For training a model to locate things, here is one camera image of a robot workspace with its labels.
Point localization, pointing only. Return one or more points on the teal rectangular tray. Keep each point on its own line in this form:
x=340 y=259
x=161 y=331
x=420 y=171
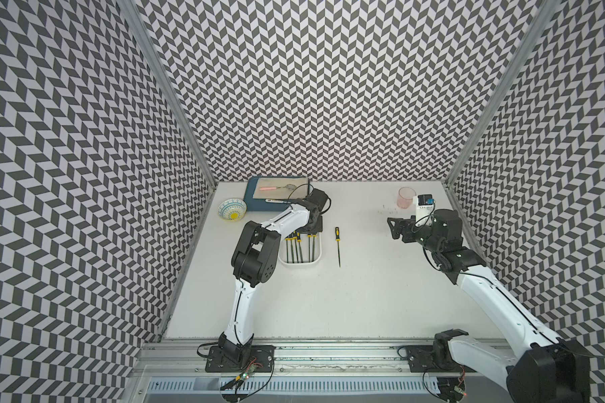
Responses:
x=259 y=205

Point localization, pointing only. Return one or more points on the blue yellow patterned bowl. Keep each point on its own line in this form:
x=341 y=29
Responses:
x=232 y=210

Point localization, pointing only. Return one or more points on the pink translucent cup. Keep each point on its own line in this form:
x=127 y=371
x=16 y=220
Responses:
x=406 y=197

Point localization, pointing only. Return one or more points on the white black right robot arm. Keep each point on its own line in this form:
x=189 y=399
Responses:
x=541 y=366

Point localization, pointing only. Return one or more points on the right electronics board with wires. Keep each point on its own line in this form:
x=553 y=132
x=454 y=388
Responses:
x=446 y=389

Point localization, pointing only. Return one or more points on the left electronics board with wires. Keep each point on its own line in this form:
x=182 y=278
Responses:
x=243 y=386

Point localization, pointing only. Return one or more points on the white plastic storage box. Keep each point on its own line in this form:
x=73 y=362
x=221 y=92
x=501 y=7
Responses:
x=281 y=256

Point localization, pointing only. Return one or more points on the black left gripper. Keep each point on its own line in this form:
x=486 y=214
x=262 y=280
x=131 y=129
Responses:
x=318 y=228

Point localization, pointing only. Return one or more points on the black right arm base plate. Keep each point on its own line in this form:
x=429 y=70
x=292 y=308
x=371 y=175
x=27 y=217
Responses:
x=420 y=358

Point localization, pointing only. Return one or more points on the white handled metal spoon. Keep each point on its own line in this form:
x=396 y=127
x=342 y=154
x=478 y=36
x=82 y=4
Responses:
x=279 y=201

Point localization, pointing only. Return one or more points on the black yellow file tool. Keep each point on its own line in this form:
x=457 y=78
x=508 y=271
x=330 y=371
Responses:
x=288 y=251
x=337 y=240
x=312 y=247
x=299 y=248
x=293 y=249

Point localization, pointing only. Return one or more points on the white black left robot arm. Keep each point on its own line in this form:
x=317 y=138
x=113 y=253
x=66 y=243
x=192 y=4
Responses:
x=254 y=261

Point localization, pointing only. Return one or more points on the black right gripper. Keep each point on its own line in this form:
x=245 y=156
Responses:
x=408 y=225

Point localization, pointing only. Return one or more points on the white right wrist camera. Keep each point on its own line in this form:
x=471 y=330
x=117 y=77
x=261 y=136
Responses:
x=424 y=207

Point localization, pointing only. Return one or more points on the pink handled slotted spoon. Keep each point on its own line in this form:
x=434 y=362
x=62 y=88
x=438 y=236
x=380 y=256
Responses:
x=270 y=188

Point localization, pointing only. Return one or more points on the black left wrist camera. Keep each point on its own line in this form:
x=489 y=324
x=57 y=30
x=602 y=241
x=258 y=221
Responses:
x=318 y=198

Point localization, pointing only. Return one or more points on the beige folded cloth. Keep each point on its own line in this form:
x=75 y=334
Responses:
x=294 y=187

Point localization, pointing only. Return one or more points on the aluminium corner post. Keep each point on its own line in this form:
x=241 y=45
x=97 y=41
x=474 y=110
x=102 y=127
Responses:
x=520 y=58
x=141 y=34

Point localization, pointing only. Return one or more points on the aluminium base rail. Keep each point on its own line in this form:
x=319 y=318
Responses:
x=305 y=371

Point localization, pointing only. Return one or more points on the electronics board with wires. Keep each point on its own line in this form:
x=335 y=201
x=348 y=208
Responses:
x=446 y=389
x=243 y=386

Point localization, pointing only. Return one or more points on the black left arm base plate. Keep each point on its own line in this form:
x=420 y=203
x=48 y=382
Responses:
x=262 y=358

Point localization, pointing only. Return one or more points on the aluminium corner post right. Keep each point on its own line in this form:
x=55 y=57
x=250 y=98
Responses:
x=520 y=58

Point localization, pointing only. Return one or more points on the aluminium corner post left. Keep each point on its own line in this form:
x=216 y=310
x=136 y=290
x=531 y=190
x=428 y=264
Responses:
x=141 y=34

